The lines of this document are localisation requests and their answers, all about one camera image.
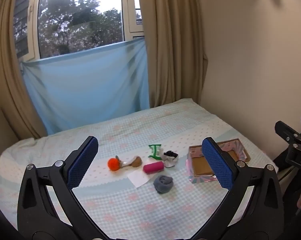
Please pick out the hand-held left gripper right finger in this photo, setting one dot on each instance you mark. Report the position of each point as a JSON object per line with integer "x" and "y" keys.
{"x": 219, "y": 165}

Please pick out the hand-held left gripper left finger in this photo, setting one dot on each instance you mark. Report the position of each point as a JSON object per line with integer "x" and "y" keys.
{"x": 81, "y": 163}

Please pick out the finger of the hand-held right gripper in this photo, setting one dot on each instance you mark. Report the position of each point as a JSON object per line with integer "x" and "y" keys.
{"x": 286, "y": 132}

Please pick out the patterned cardboard box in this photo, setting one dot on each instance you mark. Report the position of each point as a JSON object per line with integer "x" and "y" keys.
{"x": 200, "y": 167}

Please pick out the orange fluffy pompom green leaf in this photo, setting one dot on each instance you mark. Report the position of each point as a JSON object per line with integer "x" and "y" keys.
{"x": 114, "y": 164}

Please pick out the black and white sock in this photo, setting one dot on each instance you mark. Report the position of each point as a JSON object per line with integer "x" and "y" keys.
{"x": 170, "y": 158}

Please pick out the grey sock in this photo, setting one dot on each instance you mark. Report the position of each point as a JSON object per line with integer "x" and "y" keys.
{"x": 163, "y": 183}

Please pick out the white cloth square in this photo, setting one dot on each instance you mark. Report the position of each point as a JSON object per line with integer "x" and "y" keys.
{"x": 139, "y": 179}

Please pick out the pink cloth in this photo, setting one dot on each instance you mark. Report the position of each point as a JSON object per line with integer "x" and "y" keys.
{"x": 153, "y": 167}

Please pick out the brown plush toy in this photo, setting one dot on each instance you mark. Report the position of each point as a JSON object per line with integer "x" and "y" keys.
{"x": 136, "y": 161}

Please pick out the green and white fabric item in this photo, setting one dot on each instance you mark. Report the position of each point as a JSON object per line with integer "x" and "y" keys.
{"x": 154, "y": 151}

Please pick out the bed with checked sheet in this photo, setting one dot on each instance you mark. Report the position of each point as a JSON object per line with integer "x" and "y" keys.
{"x": 165, "y": 212}

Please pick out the light blue hanging cloth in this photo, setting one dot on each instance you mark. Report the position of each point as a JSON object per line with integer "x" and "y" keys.
{"x": 90, "y": 87}

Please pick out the white framed window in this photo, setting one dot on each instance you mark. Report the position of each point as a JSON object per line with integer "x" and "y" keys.
{"x": 80, "y": 17}

